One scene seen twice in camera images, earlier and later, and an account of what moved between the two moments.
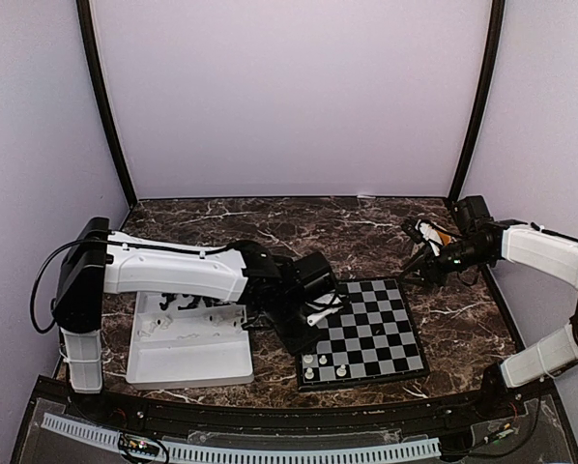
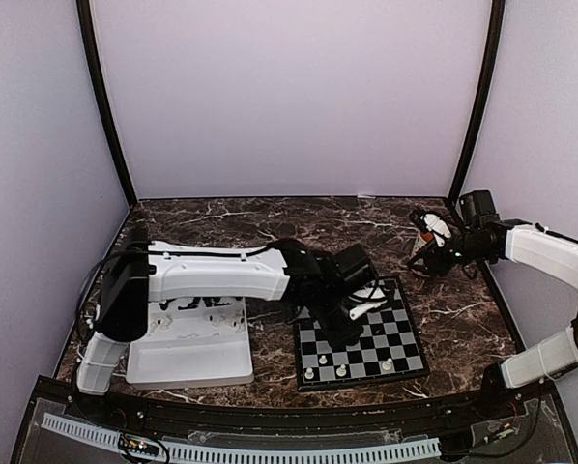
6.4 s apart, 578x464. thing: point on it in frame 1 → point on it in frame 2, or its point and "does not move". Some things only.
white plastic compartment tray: x=202 y=346 does not move
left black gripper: x=300 y=344 → x=343 y=335
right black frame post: x=482 y=99 does not move
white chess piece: x=341 y=371 does not move
